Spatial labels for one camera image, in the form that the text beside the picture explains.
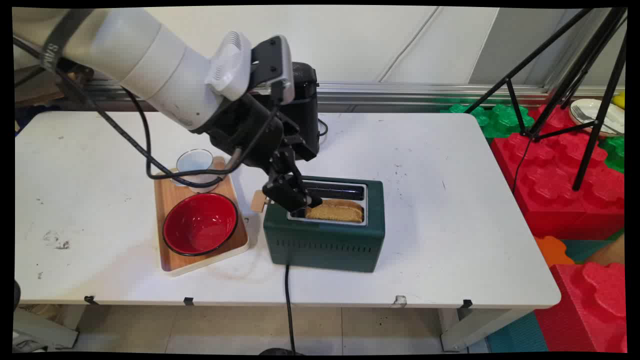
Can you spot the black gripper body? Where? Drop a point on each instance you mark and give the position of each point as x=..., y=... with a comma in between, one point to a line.
x=245, y=127

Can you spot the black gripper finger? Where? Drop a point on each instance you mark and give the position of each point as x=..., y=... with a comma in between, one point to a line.
x=287, y=192
x=306, y=146

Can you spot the brown toast slice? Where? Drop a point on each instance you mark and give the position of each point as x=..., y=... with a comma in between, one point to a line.
x=336, y=212

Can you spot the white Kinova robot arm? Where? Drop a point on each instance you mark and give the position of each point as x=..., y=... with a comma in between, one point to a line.
x=145, y=55

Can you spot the wooden toaster lever knob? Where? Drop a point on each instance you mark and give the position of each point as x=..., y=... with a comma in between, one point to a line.
x=258, y=202

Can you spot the black kitchen appliance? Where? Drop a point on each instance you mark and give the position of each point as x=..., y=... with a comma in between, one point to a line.
x=306, y=95

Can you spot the dark green toaster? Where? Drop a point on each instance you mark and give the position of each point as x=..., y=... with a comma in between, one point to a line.
x=325, y=240

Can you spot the pale blue enamel cup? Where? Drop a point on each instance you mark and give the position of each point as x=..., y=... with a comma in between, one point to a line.
x=196, y=165

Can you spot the red enamel bowl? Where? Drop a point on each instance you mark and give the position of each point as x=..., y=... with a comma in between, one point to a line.
x=200, y=224

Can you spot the wooden serving tray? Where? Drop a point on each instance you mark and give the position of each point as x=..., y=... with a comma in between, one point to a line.
x=175, y=200

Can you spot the green foam block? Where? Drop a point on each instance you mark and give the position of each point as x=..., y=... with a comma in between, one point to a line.
x=492, y=117
x=615, y=152

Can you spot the white table leg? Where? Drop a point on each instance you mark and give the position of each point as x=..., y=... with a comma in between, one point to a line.
x=475, y=327

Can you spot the large red foam block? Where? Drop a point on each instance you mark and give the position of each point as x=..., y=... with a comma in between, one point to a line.
x=560, y=185

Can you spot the orange foam piece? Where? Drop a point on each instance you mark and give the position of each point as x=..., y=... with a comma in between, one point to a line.
x=554, y=250

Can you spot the teal foam mat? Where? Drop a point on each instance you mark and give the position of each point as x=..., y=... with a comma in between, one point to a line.
x=517, y=335

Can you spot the black tripod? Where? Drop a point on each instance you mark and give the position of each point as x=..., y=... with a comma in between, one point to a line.
x=575, y=85

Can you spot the silver fork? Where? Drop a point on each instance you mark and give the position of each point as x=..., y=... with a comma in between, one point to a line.
x=592, y=119

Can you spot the white plate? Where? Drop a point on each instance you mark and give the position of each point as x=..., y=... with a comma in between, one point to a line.
x=597, y=115

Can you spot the yellow object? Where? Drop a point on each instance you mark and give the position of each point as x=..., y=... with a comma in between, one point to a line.
x=620, y=100

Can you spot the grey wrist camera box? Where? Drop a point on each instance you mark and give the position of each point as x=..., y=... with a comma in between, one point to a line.
x=274, y=64

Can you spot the grey base frame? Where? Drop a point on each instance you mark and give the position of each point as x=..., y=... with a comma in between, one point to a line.
x=37, y=332

